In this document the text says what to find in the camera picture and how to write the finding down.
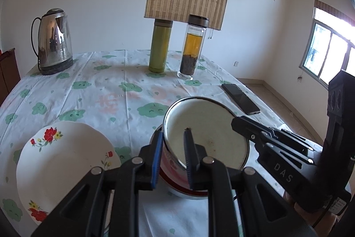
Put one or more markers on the green thermos bottle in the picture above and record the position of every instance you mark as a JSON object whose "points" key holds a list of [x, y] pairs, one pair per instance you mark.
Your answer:
{"points": [[159, 46]]}

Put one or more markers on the glass tea bottle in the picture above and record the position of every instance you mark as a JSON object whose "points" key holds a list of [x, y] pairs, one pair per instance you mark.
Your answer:
{"points": [[193, 43]]}

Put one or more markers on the window with frame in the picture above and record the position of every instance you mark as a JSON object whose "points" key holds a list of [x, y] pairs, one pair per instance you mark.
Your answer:
{"points": [[330, 47]]}

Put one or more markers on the black smartphone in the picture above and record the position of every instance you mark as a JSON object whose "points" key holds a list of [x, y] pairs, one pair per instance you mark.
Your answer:
{"points": [[241, 99]]}

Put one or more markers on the floral plastic tablecloth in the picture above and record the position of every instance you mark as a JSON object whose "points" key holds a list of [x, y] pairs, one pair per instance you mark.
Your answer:
{"points": [[115, 93]]}

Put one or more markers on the pink enamel bowl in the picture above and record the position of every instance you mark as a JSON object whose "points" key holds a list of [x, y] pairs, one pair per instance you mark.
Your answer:
{"points": [[210, 123]]}

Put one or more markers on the stainless steel electric kettle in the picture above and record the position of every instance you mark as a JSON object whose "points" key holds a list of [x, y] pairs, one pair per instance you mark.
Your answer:
{"points": [[54, 53]]}

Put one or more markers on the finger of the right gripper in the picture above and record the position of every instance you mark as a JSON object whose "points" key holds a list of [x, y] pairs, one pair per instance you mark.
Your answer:
{"points": [[260, 135], [309, 159]]}

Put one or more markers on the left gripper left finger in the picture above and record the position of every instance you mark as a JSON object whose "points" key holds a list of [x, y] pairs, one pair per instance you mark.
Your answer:
{"points": [[140, 173]]}

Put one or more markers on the person's right hand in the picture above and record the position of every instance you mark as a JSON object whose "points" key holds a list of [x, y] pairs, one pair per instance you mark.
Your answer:
{"points": [[324, 227]]}

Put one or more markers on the dark wooden sideboard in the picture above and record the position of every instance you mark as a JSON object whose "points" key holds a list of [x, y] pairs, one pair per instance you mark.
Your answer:
{"points": [[9, 73]]}

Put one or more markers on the white red-flower deep plate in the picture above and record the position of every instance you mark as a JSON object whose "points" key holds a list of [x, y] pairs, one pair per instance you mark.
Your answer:
{"points": [[55, 159]]}

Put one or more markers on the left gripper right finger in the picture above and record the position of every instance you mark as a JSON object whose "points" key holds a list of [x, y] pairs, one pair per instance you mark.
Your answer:
{"points": [[206, 173]]}

